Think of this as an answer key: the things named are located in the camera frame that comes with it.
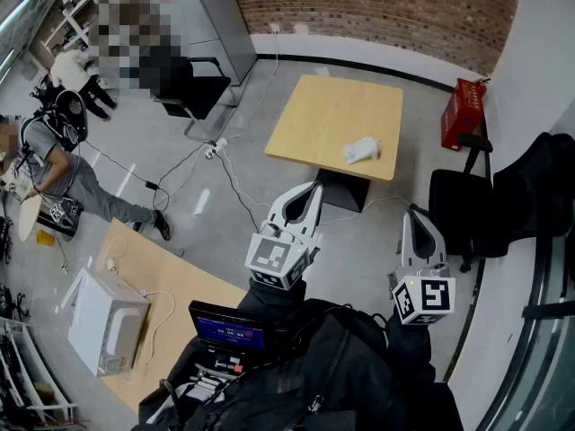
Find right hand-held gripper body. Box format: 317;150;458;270
387;261;456;328

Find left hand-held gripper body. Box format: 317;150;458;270
244;215;323;292

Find white cloth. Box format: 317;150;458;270
342;136;383;166

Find person's right forearm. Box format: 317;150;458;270
385;310;438;383

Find person's left forearm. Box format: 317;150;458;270
236;277;308;325

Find black chest monitor screen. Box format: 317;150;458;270
188;299;267;354

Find white power strip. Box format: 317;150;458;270
204;136;229;160

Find black mesh office chair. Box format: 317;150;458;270
428;131;575;274

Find light wooden desk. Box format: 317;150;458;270
95;217;249;415

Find square wooden table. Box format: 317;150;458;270
264;74;404;214

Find person's black jacket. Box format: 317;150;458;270
137;296;464;431

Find red fire extinguisher box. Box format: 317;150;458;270
440;76;492;152

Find black chest rig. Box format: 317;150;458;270
179;347;253;406

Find black cantilever chair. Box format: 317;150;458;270
151;55;234;144

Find white microwave oven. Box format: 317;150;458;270
61;266;151;378

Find grey metal cabinet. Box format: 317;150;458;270
185;0;258;88

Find small round wooden table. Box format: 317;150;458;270
17;193;44;242

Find white storage rack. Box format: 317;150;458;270
0;320;81;431

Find white open shelf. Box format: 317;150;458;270
40;0;101;58

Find white floor cable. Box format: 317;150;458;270
217;148;412;226

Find black power adapter cable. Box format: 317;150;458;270
79;137;217;213

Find white wall cable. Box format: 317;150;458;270
218;23;281;146

